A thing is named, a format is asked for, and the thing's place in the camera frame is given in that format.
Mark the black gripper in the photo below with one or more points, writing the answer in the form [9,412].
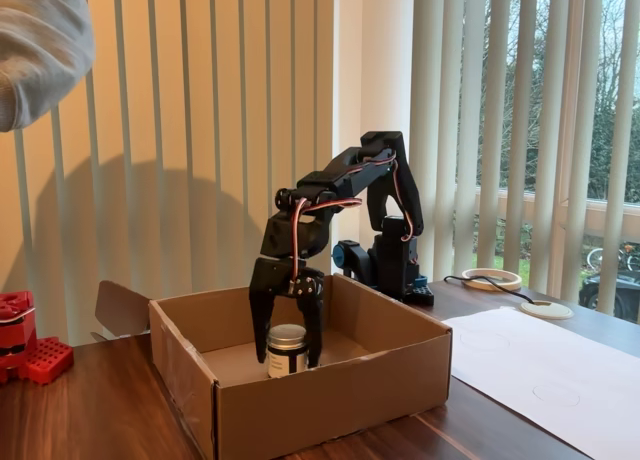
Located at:
[271,276]

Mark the small silver metal cylinder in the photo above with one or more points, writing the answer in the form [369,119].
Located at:
[287,350]

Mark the red leader arm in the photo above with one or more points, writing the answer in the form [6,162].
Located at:
[45,360]

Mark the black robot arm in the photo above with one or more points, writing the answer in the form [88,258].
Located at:
[350,175]

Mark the open cardboard box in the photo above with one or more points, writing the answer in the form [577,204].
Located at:
[325,410]

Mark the blue knob table clamp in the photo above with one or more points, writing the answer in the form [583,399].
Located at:
[342,255]

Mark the cream vertical blinds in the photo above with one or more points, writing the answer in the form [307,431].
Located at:
[200,130]

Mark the masking tape roll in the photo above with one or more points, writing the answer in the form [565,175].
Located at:
[492,286]

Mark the white vertical blinds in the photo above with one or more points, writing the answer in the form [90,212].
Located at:
[430,130]

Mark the white paper sheet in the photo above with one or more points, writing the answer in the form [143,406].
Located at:
[550,370]

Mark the dark parked vehicle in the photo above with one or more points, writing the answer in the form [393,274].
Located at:
[590,292]

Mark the parked bicycle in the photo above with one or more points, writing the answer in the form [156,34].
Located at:
[595,255]

